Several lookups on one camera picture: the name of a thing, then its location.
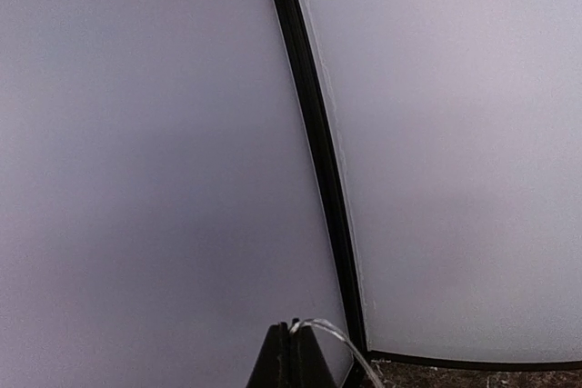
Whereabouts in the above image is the clear fairy light string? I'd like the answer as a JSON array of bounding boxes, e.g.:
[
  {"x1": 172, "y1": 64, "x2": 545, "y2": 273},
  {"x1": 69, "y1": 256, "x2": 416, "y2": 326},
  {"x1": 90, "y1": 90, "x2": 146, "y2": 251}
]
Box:
[{"x1": 288, "y1": 317, "x2": 386, "y2": 388}]

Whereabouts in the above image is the black left corner post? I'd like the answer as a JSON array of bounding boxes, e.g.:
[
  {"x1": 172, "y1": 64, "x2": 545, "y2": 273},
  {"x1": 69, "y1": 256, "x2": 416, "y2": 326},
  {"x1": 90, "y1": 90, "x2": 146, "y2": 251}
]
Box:
[{"x1": 274, "y1": 0, "x2": 367, "y2": 353}]

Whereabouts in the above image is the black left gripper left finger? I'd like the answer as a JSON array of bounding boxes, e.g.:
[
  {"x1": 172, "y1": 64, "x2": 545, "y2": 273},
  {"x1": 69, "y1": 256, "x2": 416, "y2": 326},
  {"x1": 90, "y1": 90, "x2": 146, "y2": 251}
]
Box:
[{"x1": 246, "y1": 322, "x2": 291, "y2": 388}]

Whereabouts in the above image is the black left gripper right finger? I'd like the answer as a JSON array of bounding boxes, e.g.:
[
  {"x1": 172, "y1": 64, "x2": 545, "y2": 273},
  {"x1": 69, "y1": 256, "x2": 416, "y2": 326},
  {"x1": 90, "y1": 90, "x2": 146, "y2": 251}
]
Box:
[{"x1": 289, "y1": 319, "x2": 336, "y2": 388}]

